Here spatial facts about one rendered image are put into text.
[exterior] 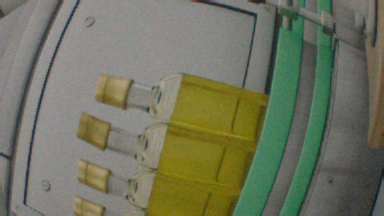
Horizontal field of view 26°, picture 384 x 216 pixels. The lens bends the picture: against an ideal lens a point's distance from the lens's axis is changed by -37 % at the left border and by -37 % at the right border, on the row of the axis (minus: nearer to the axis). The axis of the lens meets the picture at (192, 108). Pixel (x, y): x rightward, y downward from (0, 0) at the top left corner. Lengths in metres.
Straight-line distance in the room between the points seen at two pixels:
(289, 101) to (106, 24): 0.42
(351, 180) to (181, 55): 0.46
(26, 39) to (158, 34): 0.25
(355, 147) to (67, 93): 0.51
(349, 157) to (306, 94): 0.12
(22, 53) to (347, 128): 0.61
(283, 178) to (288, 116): 0.07
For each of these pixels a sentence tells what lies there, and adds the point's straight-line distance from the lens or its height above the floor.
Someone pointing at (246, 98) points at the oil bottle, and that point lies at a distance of 1.28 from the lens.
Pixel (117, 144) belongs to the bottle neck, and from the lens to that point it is 1.27.
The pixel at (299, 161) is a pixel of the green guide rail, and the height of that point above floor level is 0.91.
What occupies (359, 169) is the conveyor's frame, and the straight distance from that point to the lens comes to 1.12.
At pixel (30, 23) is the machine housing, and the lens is 1.55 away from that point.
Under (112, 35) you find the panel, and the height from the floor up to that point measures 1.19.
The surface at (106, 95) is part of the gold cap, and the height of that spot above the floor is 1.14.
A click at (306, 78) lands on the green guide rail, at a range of 1.18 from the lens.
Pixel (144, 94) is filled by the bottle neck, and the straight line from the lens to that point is 1.30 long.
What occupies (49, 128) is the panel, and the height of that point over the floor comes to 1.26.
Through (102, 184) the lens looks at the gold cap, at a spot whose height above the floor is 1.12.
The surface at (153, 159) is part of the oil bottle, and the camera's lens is 1.25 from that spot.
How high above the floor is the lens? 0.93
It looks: 5 degrees up
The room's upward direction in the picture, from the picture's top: 77 degrees counter-clockwise
